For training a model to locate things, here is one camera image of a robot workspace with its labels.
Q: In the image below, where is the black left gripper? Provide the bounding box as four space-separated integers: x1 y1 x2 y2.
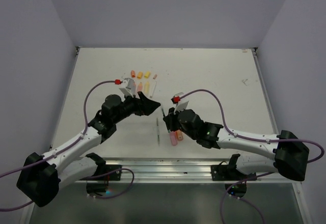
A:
113 91 159 124

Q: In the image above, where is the yellow highlighter marker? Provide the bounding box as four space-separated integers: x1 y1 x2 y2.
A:
144 81 150 96

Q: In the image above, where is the orange highlighter marker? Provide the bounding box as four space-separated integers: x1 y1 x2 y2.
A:
137 82 143 93

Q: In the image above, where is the white marker with peach tip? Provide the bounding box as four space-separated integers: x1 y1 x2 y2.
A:
131 82 137 94

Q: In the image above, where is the yellow marker cap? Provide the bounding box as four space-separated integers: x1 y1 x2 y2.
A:
144 71 151 79

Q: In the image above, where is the orange marker cap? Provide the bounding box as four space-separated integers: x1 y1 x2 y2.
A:
137 71 143 79

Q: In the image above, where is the green clear pen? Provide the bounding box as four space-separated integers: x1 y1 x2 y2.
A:
160 106 171 133

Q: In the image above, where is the white pen with tan cap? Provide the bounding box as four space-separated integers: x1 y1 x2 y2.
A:
149 81 157 98

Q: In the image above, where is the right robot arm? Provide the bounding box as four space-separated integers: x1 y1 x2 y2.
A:
163 108 309 181

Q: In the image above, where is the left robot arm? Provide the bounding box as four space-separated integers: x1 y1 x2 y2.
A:
17 92 160 207

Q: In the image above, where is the orange clear highlighter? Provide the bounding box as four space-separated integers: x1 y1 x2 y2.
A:
176 130 183 141

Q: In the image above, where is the pink highlighter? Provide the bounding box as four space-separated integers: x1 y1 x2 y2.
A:
169 131 178 146

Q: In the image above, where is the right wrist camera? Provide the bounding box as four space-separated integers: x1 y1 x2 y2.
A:
171 92 189 114

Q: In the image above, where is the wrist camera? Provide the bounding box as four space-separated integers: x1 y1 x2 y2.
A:
119 78 135 97
171 92 189 114

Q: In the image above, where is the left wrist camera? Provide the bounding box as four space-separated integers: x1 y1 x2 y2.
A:
119 78 135 97

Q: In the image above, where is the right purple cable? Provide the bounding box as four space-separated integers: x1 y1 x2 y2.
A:
178 89 325 163

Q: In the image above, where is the purple cable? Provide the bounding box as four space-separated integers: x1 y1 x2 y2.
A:
0 78 122 212
178 89 325 163

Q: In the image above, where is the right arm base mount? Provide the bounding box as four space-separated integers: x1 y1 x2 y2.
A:
210 154 256 198

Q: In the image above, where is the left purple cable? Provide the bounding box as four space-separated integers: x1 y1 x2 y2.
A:
0 78 122 212

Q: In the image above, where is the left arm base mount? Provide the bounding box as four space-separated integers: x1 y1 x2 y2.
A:
81 153 122 197

